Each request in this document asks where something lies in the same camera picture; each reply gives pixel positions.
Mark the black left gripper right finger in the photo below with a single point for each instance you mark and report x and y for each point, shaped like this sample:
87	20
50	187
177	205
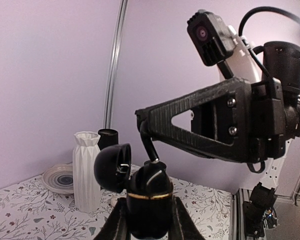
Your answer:
182	226

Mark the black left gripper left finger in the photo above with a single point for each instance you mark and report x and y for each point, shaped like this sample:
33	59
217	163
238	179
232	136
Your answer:
116	226

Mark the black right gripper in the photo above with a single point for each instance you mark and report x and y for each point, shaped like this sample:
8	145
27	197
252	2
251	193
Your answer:
233	120

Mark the black glossy charging case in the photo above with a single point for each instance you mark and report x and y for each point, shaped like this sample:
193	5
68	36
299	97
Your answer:
149	191

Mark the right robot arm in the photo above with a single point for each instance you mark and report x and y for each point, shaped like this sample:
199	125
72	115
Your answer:
290	87

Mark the white ribbed ceramic vase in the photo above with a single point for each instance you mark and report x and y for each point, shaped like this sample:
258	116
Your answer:
87	192

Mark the striped ceramic plate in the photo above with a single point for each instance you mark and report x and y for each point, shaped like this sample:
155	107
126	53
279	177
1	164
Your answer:
59	179

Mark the tall black cylinder vase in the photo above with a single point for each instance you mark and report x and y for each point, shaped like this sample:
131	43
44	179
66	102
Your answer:
108	137

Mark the front aluminium rail base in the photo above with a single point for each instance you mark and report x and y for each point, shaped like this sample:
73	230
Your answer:
282	222

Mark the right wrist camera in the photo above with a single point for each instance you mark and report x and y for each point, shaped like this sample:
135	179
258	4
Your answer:
211	37

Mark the right rear aluminium post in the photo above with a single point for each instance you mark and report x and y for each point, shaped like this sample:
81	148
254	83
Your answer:
113	64

